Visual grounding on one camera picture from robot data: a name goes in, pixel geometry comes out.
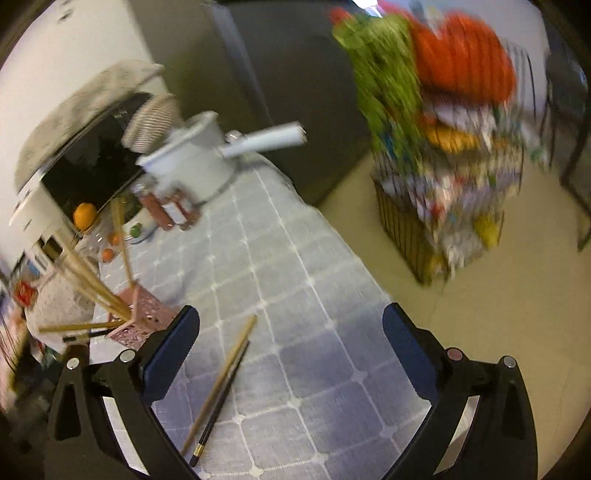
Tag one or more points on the small orange fruit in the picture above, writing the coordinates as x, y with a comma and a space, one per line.
114, 239
108, 255

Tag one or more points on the black metal frame stand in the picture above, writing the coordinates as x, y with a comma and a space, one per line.
577, 138

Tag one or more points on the pink perforated plastic basket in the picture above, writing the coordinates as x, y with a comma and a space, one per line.
138, 323

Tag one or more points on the red sauce jar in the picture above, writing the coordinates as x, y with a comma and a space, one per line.
182, 207

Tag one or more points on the large orange fruit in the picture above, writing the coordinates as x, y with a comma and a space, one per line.
85, 216

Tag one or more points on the white microwave oven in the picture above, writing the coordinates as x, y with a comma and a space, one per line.
92, 170

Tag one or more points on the white floral cloth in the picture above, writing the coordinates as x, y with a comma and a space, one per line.
60, 300

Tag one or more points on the small green fruit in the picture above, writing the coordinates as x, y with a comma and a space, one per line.
136, 230

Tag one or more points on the red-capped seasoning bottles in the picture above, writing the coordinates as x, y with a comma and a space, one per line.
157, 210

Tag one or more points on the wooden chopstick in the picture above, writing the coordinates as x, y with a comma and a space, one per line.
221, 378
78, 327
123, 244

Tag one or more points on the woven wicker basket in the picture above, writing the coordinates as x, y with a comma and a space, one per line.
150, 122

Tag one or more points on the bundle of wooden chopsticks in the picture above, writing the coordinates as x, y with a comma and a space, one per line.
92, 288

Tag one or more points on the clear glass bowl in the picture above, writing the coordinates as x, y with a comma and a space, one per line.
101, 244

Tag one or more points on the green snack packets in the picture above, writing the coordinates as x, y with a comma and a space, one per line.
383, 78

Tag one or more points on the dark grey cabinet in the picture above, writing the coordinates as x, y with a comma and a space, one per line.
300, 69

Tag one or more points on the black chopstick with gold band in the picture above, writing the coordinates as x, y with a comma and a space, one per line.
221, 401

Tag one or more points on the grey checked tablecloth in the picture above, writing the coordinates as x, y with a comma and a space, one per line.
286, 286

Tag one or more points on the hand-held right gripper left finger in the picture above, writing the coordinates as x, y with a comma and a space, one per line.
171, 350

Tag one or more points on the grey speckled appliance cover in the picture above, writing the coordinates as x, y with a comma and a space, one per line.
78, 106

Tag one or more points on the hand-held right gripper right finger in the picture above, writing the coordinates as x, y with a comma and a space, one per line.
406, 346

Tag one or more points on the orange snack packets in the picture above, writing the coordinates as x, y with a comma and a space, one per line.
461, 55

